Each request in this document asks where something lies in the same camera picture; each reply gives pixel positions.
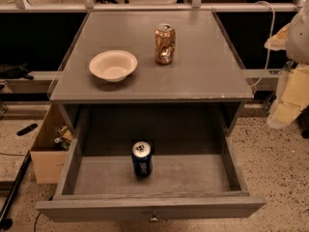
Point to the blue pepsi can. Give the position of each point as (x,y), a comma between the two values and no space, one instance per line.
(142,158)

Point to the black object at left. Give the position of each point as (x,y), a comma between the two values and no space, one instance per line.
(8,71)

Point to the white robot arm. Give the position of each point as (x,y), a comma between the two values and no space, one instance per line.
(297,43)

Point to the cardboard box on floor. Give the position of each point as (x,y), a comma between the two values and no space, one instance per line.
(47,157)

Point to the grey cabinet counter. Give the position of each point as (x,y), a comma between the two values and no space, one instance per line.
(204,68)

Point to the white paper bowl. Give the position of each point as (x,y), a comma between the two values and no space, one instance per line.
(113,65)

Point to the items inside cardboard box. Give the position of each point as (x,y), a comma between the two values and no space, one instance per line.
(63,138)

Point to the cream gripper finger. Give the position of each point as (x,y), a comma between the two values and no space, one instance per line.
(292,97)
(278,41)

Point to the open grey top drawer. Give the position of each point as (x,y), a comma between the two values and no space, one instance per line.
(195,173)

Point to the metal drawer knob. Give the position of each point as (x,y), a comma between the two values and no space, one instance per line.
(153,218)

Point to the black remote on floor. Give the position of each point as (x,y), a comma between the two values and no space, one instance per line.
(27,129)

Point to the crushed gold soda can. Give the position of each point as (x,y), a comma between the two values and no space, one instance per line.
(165,42)

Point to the black bar on floor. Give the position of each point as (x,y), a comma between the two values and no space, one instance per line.
(11,188)

